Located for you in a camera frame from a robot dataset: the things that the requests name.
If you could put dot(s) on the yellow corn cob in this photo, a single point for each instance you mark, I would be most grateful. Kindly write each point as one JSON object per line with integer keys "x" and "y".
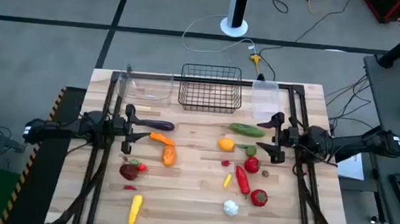
{"x": 135, "y": 210}

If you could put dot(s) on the small orange-red leafy fruit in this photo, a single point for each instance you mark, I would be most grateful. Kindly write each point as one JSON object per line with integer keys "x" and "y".
{"x": 142, "y": 167}

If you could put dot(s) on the grey side desk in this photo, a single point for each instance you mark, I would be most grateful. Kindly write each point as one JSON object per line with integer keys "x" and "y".
{"x": 390, "y": 98}

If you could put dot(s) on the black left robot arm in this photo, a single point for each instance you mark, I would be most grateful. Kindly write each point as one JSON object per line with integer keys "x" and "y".
{"x": 63, "y": 127}

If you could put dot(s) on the long orange pepper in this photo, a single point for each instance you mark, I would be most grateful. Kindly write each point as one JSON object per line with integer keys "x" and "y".
{"x": 162, "y": 138}

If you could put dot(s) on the hazard striped black mat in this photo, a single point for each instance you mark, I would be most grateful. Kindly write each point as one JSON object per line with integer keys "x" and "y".
{"x": 47, "y": 186}

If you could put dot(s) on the yellow lemon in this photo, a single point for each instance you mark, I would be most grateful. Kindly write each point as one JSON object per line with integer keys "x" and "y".
{"x": 226, "y": 145}

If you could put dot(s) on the red and black box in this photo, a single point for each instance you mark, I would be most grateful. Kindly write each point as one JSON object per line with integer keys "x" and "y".
{"x": 383, "y": 8}

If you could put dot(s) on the yellow power plug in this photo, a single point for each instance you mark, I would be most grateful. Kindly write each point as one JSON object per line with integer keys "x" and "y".
{"x": 256, "y": 59}

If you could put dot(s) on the dark red fruit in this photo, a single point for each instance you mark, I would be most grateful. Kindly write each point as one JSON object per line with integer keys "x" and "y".
{"x": 129, "y": 172}

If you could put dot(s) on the small yellow pepper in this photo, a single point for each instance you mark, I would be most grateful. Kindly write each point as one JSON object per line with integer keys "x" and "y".
{"x": 227, "y": 181}

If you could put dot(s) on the red strawberry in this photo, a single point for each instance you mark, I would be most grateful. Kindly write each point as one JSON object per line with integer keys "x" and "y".
{"x": 258, "y": 197}

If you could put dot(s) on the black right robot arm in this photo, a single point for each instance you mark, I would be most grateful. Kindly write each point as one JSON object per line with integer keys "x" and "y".
{"x": 347, "y": 143}

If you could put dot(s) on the purple eggplant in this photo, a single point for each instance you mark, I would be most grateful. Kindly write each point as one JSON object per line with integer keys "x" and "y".
{"x": 161, "y": 125}

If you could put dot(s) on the white paper sheet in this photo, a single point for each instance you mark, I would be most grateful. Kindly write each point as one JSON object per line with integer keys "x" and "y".
{"x": 353, "y": 168}

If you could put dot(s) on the orange bumpy vegetable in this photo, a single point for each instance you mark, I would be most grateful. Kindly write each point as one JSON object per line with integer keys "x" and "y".
{"x": 169, "y": 156}

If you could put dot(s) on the white pole stand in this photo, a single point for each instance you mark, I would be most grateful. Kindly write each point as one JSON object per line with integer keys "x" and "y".
{"x": 234, "y": 27}

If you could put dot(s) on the white garlic bulb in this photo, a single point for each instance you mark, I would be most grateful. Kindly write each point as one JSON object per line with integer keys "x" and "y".
{"x": 230, "y": 207}

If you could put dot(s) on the green cucumber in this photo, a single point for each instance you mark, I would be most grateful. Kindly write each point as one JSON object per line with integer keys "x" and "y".
{"x": 248, "y": 130}

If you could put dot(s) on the green chili pepper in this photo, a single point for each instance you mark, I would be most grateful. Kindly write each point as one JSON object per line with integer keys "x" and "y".
{"x": 242, "y": 146}

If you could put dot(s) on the long red pepper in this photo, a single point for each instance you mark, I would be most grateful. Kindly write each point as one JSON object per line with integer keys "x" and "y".
{"x": 242, "y": 179}

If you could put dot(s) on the green lime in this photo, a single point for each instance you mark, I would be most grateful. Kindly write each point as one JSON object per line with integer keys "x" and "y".
{"x": 251, "y": 151}

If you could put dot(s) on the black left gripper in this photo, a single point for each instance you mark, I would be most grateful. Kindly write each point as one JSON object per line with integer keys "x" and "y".
{"x": 118, "y": 130}

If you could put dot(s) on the brown nut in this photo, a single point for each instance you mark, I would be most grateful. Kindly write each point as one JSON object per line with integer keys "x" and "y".
{"x": 265, "y": 173}

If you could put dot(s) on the large clear plastic bin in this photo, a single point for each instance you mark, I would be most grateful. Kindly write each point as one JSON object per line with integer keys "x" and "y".
{"x": 144, "y": 93}

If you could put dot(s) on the black power plug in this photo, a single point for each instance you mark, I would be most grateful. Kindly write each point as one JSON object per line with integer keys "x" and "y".
{"x": 261, "y": 77}

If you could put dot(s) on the small clear plastic container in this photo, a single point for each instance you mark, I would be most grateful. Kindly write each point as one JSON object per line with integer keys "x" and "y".
{"x": 266, "y": 101}

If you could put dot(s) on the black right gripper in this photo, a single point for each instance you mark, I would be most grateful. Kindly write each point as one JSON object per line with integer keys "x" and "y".
{"x": 291, "y": 138}

